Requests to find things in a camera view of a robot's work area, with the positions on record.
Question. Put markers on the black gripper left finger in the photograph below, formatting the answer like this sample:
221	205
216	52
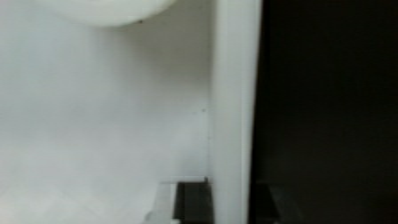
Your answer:
195	203

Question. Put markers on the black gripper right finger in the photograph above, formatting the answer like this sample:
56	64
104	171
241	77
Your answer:
289	207

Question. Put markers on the white square tabletop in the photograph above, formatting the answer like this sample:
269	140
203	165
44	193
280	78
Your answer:
127	110

